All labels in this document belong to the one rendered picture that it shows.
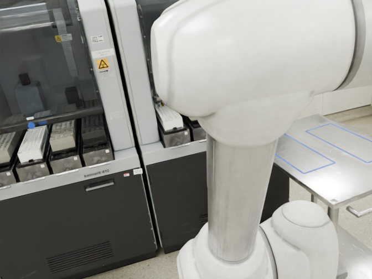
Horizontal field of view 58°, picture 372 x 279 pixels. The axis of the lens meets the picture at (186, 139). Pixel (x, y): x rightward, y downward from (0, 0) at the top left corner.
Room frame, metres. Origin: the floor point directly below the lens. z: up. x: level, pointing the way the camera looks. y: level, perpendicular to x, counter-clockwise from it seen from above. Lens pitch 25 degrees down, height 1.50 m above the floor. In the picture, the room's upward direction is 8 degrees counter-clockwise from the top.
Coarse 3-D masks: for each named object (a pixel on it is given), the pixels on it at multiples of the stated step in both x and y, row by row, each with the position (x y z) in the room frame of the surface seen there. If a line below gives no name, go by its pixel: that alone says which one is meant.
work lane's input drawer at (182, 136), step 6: (162, 126) 1.65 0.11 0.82; (186, 126) 1.64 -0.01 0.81; (162, 132) 1.60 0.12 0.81; (168, 132) 1.56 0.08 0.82; (174, 132) 1.57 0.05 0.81; (180, 132) 1.57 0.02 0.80; (186, 132) 1.58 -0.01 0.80; (162, 138) 1.61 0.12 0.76; (168, 138) 1.56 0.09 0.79; (174, 138) 1.56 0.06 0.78; (180, 138) 1.57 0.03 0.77; (186, 138) 1.58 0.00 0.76; (168, 144) 1.56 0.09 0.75; (174, 144) 1.56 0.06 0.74; (180, 144) 1.53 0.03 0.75; (186, 144) 1.53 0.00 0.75
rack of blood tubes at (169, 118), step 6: (156, 108) 1.81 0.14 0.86; (162, 108) 1.79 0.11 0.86; (168, 108) 1.78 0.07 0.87; (156, 114) 1.82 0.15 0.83; (162, 114) 1.71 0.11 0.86; (168, 114) 1.70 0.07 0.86; (174, 114) 1.68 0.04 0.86; (162, 120) 1.62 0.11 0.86; (168, 120) 1.60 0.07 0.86; (174, 120) 1.60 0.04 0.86; (180, 120) 1.61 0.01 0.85; (168, 126) 1.60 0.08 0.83; (174, 126) 1.60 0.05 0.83; (180, 126) 1.61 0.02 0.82
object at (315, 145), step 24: (312, 120) 1.46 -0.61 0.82; (288, 144) 1.25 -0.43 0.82; (312, 144) 1.22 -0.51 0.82; (336, 144) 1.20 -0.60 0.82; (360, 144) 1.17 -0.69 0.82; (288, 168) 1.07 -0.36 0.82; (312, 168) 1.05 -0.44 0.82; (336, 168) 1.03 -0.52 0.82; (360, 168) 1.00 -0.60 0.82; (312, 192) 0.92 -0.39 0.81; (336, 192) 0.89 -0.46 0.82; (360, 192) 0.87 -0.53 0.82; (336, 216) 0.84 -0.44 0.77; (360, 216) 0.81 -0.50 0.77; (360, 264) 1.07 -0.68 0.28
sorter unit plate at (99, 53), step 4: (112, 48) 1.61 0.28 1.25; (92, 52) 1.59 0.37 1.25; (96, 52) 1.59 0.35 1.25; (100, 52) 1.60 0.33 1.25; (104, 52) 1.60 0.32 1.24; (108, 52) 1.60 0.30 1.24; (112, 52) 1.61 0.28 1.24; (92, 56) 1.59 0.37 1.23; (96, 56) 1.59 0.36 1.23; (100, 56) 1.59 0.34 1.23
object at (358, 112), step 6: (354, 108) 3.17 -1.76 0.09; (360, 108) 3.19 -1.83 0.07; (366, 108) 3.21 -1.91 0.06; (330, 114) 3.11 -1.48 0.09; (336, 114) 3.13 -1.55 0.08; (342, 114) 3.15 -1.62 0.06; (348, 114) 3.16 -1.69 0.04; (354, 114) 3.18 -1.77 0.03; (360, 114) 3.19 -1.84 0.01; (366, 114) 3.19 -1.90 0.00; (336, 120) 3.12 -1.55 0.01; (342, 120) 3.12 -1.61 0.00
